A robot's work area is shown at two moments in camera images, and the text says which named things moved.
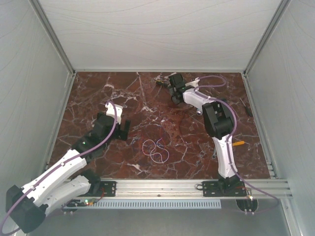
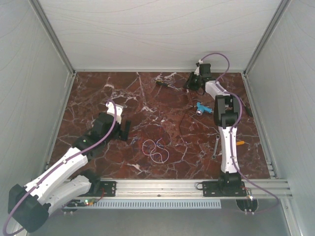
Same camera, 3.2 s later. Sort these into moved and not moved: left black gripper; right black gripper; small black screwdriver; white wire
Moved: right black gripper
Not moved: white wire; small black screwdriver; left black gripper
